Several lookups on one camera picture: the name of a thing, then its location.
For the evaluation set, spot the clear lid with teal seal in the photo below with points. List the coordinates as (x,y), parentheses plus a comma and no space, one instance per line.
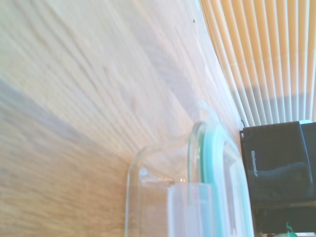
(222,172)

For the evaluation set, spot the black kitchen appliance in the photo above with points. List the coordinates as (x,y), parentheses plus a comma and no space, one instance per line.
(276,172)

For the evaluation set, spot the wide beige window blind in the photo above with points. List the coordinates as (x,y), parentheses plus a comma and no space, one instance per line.
(271,49)

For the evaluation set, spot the clear plastic container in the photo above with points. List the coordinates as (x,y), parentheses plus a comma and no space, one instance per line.
(134,187)

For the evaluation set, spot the small green object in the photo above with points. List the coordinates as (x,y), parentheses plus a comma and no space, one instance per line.
(290,230)

